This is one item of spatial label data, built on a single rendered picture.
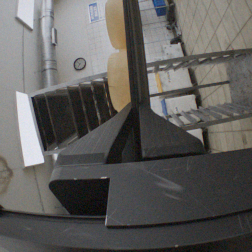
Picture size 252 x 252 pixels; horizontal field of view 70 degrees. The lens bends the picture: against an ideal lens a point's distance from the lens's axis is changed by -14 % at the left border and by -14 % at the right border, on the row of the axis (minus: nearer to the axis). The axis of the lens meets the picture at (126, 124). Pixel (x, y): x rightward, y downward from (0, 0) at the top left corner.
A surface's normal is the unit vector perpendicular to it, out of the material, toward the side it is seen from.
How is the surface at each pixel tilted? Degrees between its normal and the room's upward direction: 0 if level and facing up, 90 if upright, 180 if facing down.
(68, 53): 90
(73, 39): 90
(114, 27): 86
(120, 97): 86
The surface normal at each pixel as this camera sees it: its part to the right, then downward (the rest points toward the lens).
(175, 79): -0.10, 0.00
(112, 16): -0.11, 0.22
